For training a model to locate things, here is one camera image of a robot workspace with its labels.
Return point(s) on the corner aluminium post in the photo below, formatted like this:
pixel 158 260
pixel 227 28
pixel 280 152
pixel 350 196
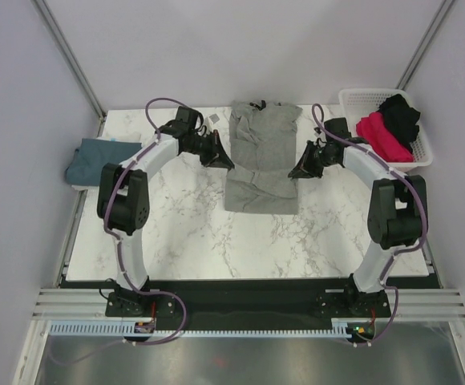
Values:
pixel 49 19
pixel 425 43

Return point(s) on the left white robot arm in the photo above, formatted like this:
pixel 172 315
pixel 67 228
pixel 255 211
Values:
pixel 124 206

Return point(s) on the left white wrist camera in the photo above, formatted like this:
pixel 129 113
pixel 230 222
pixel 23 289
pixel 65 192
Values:
pixel 211 121

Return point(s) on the white slotted cable duct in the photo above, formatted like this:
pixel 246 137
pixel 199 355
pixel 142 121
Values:
pixel 137 329

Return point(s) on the folded blue t shirt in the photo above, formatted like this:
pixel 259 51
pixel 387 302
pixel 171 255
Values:
pixel 92 155

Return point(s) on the red t shirt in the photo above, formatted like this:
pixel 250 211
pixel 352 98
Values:
pixel 374 131

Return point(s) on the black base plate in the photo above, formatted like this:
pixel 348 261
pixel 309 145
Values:
pixel 263 302

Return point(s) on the left corner aluminium post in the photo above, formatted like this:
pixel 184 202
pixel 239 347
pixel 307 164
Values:
pixel 49 19

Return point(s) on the grey t shirt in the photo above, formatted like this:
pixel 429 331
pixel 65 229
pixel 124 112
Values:
pixel 263 139

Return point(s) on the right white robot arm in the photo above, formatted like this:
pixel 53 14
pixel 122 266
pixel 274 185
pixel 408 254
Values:
pixel 396 221

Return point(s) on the black t shirt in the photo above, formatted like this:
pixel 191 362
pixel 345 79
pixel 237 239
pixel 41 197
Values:
pixel 400 119

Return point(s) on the right corner aluminium post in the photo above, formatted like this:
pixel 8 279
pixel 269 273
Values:
pixel 425 43

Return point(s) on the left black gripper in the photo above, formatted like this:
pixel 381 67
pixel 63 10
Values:
pixel 220 159

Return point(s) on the aluminium frame rail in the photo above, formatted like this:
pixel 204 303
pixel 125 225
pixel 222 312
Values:
pixel 413 304

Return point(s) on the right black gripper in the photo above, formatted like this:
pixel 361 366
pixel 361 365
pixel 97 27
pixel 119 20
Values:
pixel 305 168

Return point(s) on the white plastic basket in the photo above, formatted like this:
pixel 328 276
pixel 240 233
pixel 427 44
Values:
pixel 357 103

